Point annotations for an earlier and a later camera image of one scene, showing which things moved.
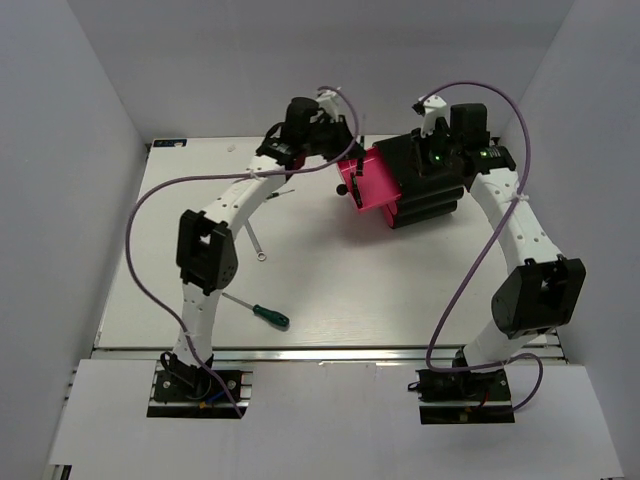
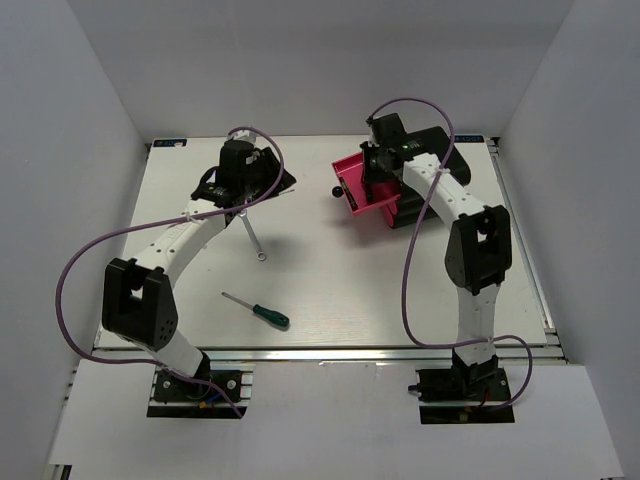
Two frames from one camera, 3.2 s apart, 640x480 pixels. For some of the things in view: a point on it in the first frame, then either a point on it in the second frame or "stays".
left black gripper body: x=325 y=139 → x=261 y=174
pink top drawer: x=370 y=184 stays
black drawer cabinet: x=423 y=198 stays
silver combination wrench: x=261 y=255 stays
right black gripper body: x=434 y=152 → x=374 y=169
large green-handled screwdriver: x=277 y=318 stays
